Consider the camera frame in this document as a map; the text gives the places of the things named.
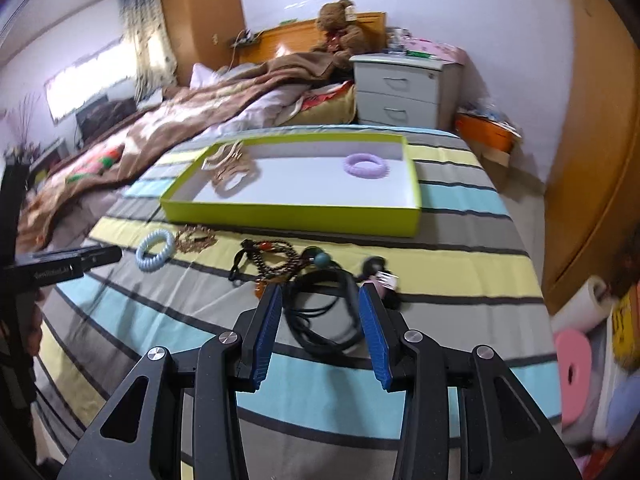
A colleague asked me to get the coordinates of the white drawer nightstand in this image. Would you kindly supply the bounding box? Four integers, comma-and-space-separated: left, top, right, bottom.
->
349, 53, 463, 132

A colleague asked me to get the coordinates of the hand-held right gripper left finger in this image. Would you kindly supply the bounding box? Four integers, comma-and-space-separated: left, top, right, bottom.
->
57, 284, 285, 480

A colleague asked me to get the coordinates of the black hair tie teal bead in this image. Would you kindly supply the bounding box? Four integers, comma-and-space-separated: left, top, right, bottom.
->
300, 245, 351, 281

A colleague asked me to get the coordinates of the clear shell hair claw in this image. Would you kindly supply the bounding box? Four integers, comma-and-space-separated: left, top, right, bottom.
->
201, 142, 247, 172

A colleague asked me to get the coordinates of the brown bead bracelet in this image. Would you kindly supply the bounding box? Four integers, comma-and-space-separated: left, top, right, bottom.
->
229, 239, 312, 297

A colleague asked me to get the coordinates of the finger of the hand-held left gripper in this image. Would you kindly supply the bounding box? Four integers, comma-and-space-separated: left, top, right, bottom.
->
80, 245, 124, 271

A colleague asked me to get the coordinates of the pink floral box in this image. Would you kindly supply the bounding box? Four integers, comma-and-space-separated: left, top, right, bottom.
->
400, 36, 467, 66

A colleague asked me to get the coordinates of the power strip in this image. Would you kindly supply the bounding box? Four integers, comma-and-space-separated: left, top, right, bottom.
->
231, 29, 264, 49

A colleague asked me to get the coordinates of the purple spiral hair tie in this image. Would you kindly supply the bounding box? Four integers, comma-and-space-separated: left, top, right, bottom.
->
344, 153, 392, 179

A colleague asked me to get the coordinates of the yellow mattress cover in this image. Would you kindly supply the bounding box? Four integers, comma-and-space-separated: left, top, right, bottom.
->
277, 84, 359, 127

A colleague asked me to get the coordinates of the dotted curtain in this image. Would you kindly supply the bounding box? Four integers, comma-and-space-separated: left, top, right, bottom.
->
119, 0, 179, 103

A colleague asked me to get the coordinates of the black monitor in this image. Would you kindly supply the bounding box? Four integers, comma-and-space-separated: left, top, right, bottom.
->
75, 94, 139, 142

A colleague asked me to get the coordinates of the white pillow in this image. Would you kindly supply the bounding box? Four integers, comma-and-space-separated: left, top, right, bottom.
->
189, 62, 238, 90

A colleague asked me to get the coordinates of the pink foam roll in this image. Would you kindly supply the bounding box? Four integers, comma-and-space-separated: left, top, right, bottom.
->
554, 329, 595, 423

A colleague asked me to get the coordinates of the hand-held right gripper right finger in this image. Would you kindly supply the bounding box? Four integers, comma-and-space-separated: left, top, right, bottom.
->
357, 282, 584, 480

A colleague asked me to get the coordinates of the orange plastic basin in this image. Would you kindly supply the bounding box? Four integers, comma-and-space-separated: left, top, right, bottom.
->
454, 110, 523, 155

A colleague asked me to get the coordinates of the white paper roll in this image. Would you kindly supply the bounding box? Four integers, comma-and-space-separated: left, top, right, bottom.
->
549, 275, 622, 335

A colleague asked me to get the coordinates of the wide wooden wardrobe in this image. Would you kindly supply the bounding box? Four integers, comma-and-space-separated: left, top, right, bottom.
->
542, 0, 640, 313

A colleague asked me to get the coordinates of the light blue spiral hair tie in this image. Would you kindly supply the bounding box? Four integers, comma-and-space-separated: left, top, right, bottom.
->
135, 229, 176, 274

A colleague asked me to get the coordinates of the yellow-green shallow box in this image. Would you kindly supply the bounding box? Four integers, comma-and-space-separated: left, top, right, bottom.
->
160, 133, 424, 239

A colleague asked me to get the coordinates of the wooden headboard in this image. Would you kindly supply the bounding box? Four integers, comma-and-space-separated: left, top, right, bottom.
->
237, 11, 387, 67

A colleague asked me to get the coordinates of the person's left hand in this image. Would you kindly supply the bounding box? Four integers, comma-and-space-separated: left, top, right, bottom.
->
25, 287, 47, 357

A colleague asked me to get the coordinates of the hair tie with white charm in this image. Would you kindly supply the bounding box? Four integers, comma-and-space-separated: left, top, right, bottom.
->
352, 256, 402, 308

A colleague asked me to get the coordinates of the brown teddy bear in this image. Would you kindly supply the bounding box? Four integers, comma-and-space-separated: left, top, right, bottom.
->
310, 0, 381, 72

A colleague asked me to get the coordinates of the narrow wooden wardrobe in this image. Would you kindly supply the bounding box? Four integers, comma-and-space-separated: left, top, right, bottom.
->
159, 0, 247, 87

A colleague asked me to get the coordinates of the brown patterned blanket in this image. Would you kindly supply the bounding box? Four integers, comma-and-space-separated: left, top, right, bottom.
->
17, 52, 346, 253

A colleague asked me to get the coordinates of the black smart band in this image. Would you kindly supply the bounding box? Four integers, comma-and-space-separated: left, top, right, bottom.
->
284, 269, 362, 357

